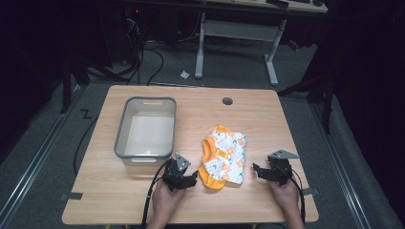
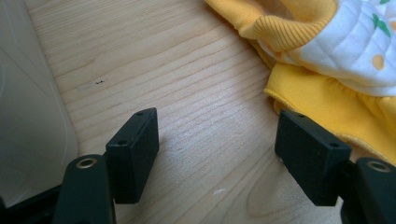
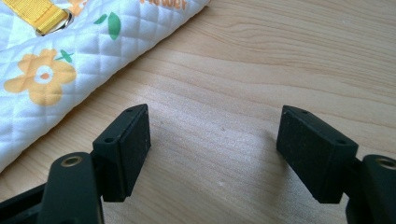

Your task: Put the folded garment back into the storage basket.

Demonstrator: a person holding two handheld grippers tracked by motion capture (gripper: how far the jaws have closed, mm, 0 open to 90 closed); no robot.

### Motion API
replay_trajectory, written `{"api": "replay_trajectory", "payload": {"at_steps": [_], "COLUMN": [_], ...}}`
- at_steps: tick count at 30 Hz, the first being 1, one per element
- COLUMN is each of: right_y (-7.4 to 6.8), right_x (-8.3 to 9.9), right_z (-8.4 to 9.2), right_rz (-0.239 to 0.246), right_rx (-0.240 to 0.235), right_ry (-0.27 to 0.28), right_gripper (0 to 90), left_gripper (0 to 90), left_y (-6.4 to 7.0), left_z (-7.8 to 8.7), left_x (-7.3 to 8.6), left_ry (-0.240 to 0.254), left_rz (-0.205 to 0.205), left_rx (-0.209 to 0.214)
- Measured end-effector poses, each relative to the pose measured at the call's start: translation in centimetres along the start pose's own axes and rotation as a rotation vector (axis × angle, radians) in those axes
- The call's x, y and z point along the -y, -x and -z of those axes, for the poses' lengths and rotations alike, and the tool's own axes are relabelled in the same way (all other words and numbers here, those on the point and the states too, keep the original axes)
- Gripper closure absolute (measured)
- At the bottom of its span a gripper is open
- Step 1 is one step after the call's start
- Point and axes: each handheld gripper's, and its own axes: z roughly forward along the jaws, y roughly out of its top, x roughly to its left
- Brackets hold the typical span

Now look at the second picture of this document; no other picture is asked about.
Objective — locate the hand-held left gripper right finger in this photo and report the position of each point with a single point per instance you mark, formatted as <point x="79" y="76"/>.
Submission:
<point x="306" y="155"/>

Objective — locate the yellow and white baby garment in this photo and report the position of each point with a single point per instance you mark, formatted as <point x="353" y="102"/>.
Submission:
<point x="336" y="59"/>

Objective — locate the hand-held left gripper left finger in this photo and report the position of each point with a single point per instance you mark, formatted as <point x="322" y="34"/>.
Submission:
<point x="132" y="158"/>

